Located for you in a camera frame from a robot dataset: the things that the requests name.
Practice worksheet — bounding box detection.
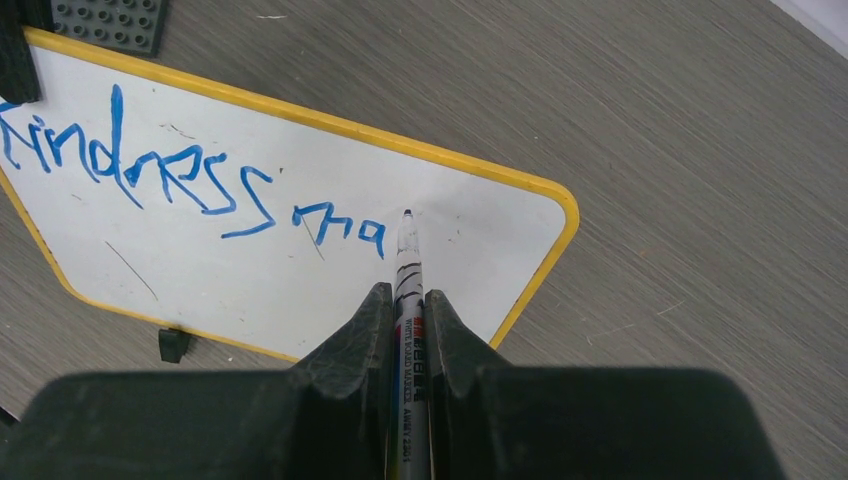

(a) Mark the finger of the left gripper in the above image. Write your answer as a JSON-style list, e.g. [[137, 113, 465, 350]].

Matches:
[[1, 0, 43, 104]]

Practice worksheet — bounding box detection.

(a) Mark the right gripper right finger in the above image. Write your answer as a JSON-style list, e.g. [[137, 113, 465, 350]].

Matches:
[[424, 290, 785, 479]]

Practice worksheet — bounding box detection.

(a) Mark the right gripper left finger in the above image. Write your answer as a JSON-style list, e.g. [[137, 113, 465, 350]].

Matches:
[[1, 282, 392, 479]]

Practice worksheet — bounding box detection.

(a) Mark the whiteboard marker pen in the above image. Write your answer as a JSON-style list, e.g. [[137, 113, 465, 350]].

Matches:
[[386, 209, 431, 479]]

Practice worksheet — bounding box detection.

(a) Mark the yellow framed whiteboard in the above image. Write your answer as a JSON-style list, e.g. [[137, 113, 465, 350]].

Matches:
[[1, 27, 580, 361]]

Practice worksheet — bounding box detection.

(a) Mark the grey studded baseplate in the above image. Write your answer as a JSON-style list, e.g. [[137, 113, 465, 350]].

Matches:
[[51, 0, 169, 58]]

